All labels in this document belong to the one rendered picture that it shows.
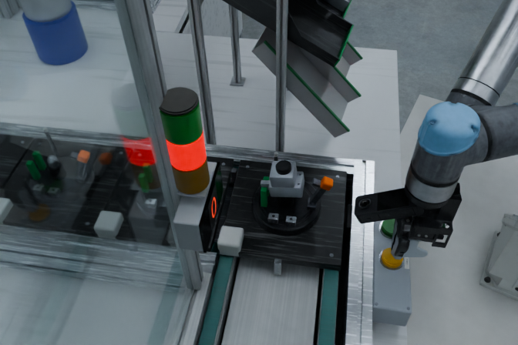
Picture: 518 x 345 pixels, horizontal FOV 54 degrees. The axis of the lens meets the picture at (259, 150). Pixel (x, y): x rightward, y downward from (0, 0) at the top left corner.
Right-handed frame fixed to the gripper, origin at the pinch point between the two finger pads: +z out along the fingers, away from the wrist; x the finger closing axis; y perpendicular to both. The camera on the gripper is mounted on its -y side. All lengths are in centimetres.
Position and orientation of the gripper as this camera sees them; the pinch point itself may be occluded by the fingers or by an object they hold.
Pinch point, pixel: (393, 252)
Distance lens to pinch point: 101.4
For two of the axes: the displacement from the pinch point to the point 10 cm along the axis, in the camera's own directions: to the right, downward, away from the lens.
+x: 1.6, -7.2, 6.7
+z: 0.2, 6.9, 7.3
